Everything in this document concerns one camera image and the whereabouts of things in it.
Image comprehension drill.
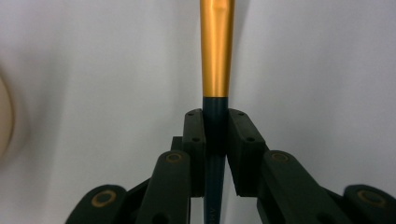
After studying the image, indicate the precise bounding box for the cream ringed brush holder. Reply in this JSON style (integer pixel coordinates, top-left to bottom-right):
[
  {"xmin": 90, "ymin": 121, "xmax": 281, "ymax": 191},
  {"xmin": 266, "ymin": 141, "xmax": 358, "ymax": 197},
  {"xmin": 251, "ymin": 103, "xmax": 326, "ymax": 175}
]
[{"xmin": 0, "ymin": 74, "xmax": 16, "ymax": 158}]

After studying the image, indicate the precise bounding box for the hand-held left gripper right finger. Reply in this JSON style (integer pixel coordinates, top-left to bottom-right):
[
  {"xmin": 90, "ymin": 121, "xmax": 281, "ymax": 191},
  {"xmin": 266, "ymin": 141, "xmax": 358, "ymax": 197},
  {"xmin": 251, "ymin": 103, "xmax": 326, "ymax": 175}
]
[{"xmin": 225, "ymin": 107, "xmax": 269, "ymax": 198}]

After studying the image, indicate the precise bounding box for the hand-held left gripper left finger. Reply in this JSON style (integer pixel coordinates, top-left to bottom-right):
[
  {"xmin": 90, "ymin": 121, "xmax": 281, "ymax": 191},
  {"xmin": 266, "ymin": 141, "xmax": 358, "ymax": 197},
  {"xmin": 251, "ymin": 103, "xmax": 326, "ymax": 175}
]
[{"xmin": 170, "ymin": 107, "xmax": 207, "ymax": 198}]

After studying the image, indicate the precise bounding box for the large makeup brush gold ferrule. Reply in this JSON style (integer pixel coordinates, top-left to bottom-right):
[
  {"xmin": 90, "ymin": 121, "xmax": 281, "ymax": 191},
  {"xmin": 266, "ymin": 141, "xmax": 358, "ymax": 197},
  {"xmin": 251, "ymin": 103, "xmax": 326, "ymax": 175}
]
[{"xmin": 199, "ymin": 0, "xmax": 236, "ymax": 224}]

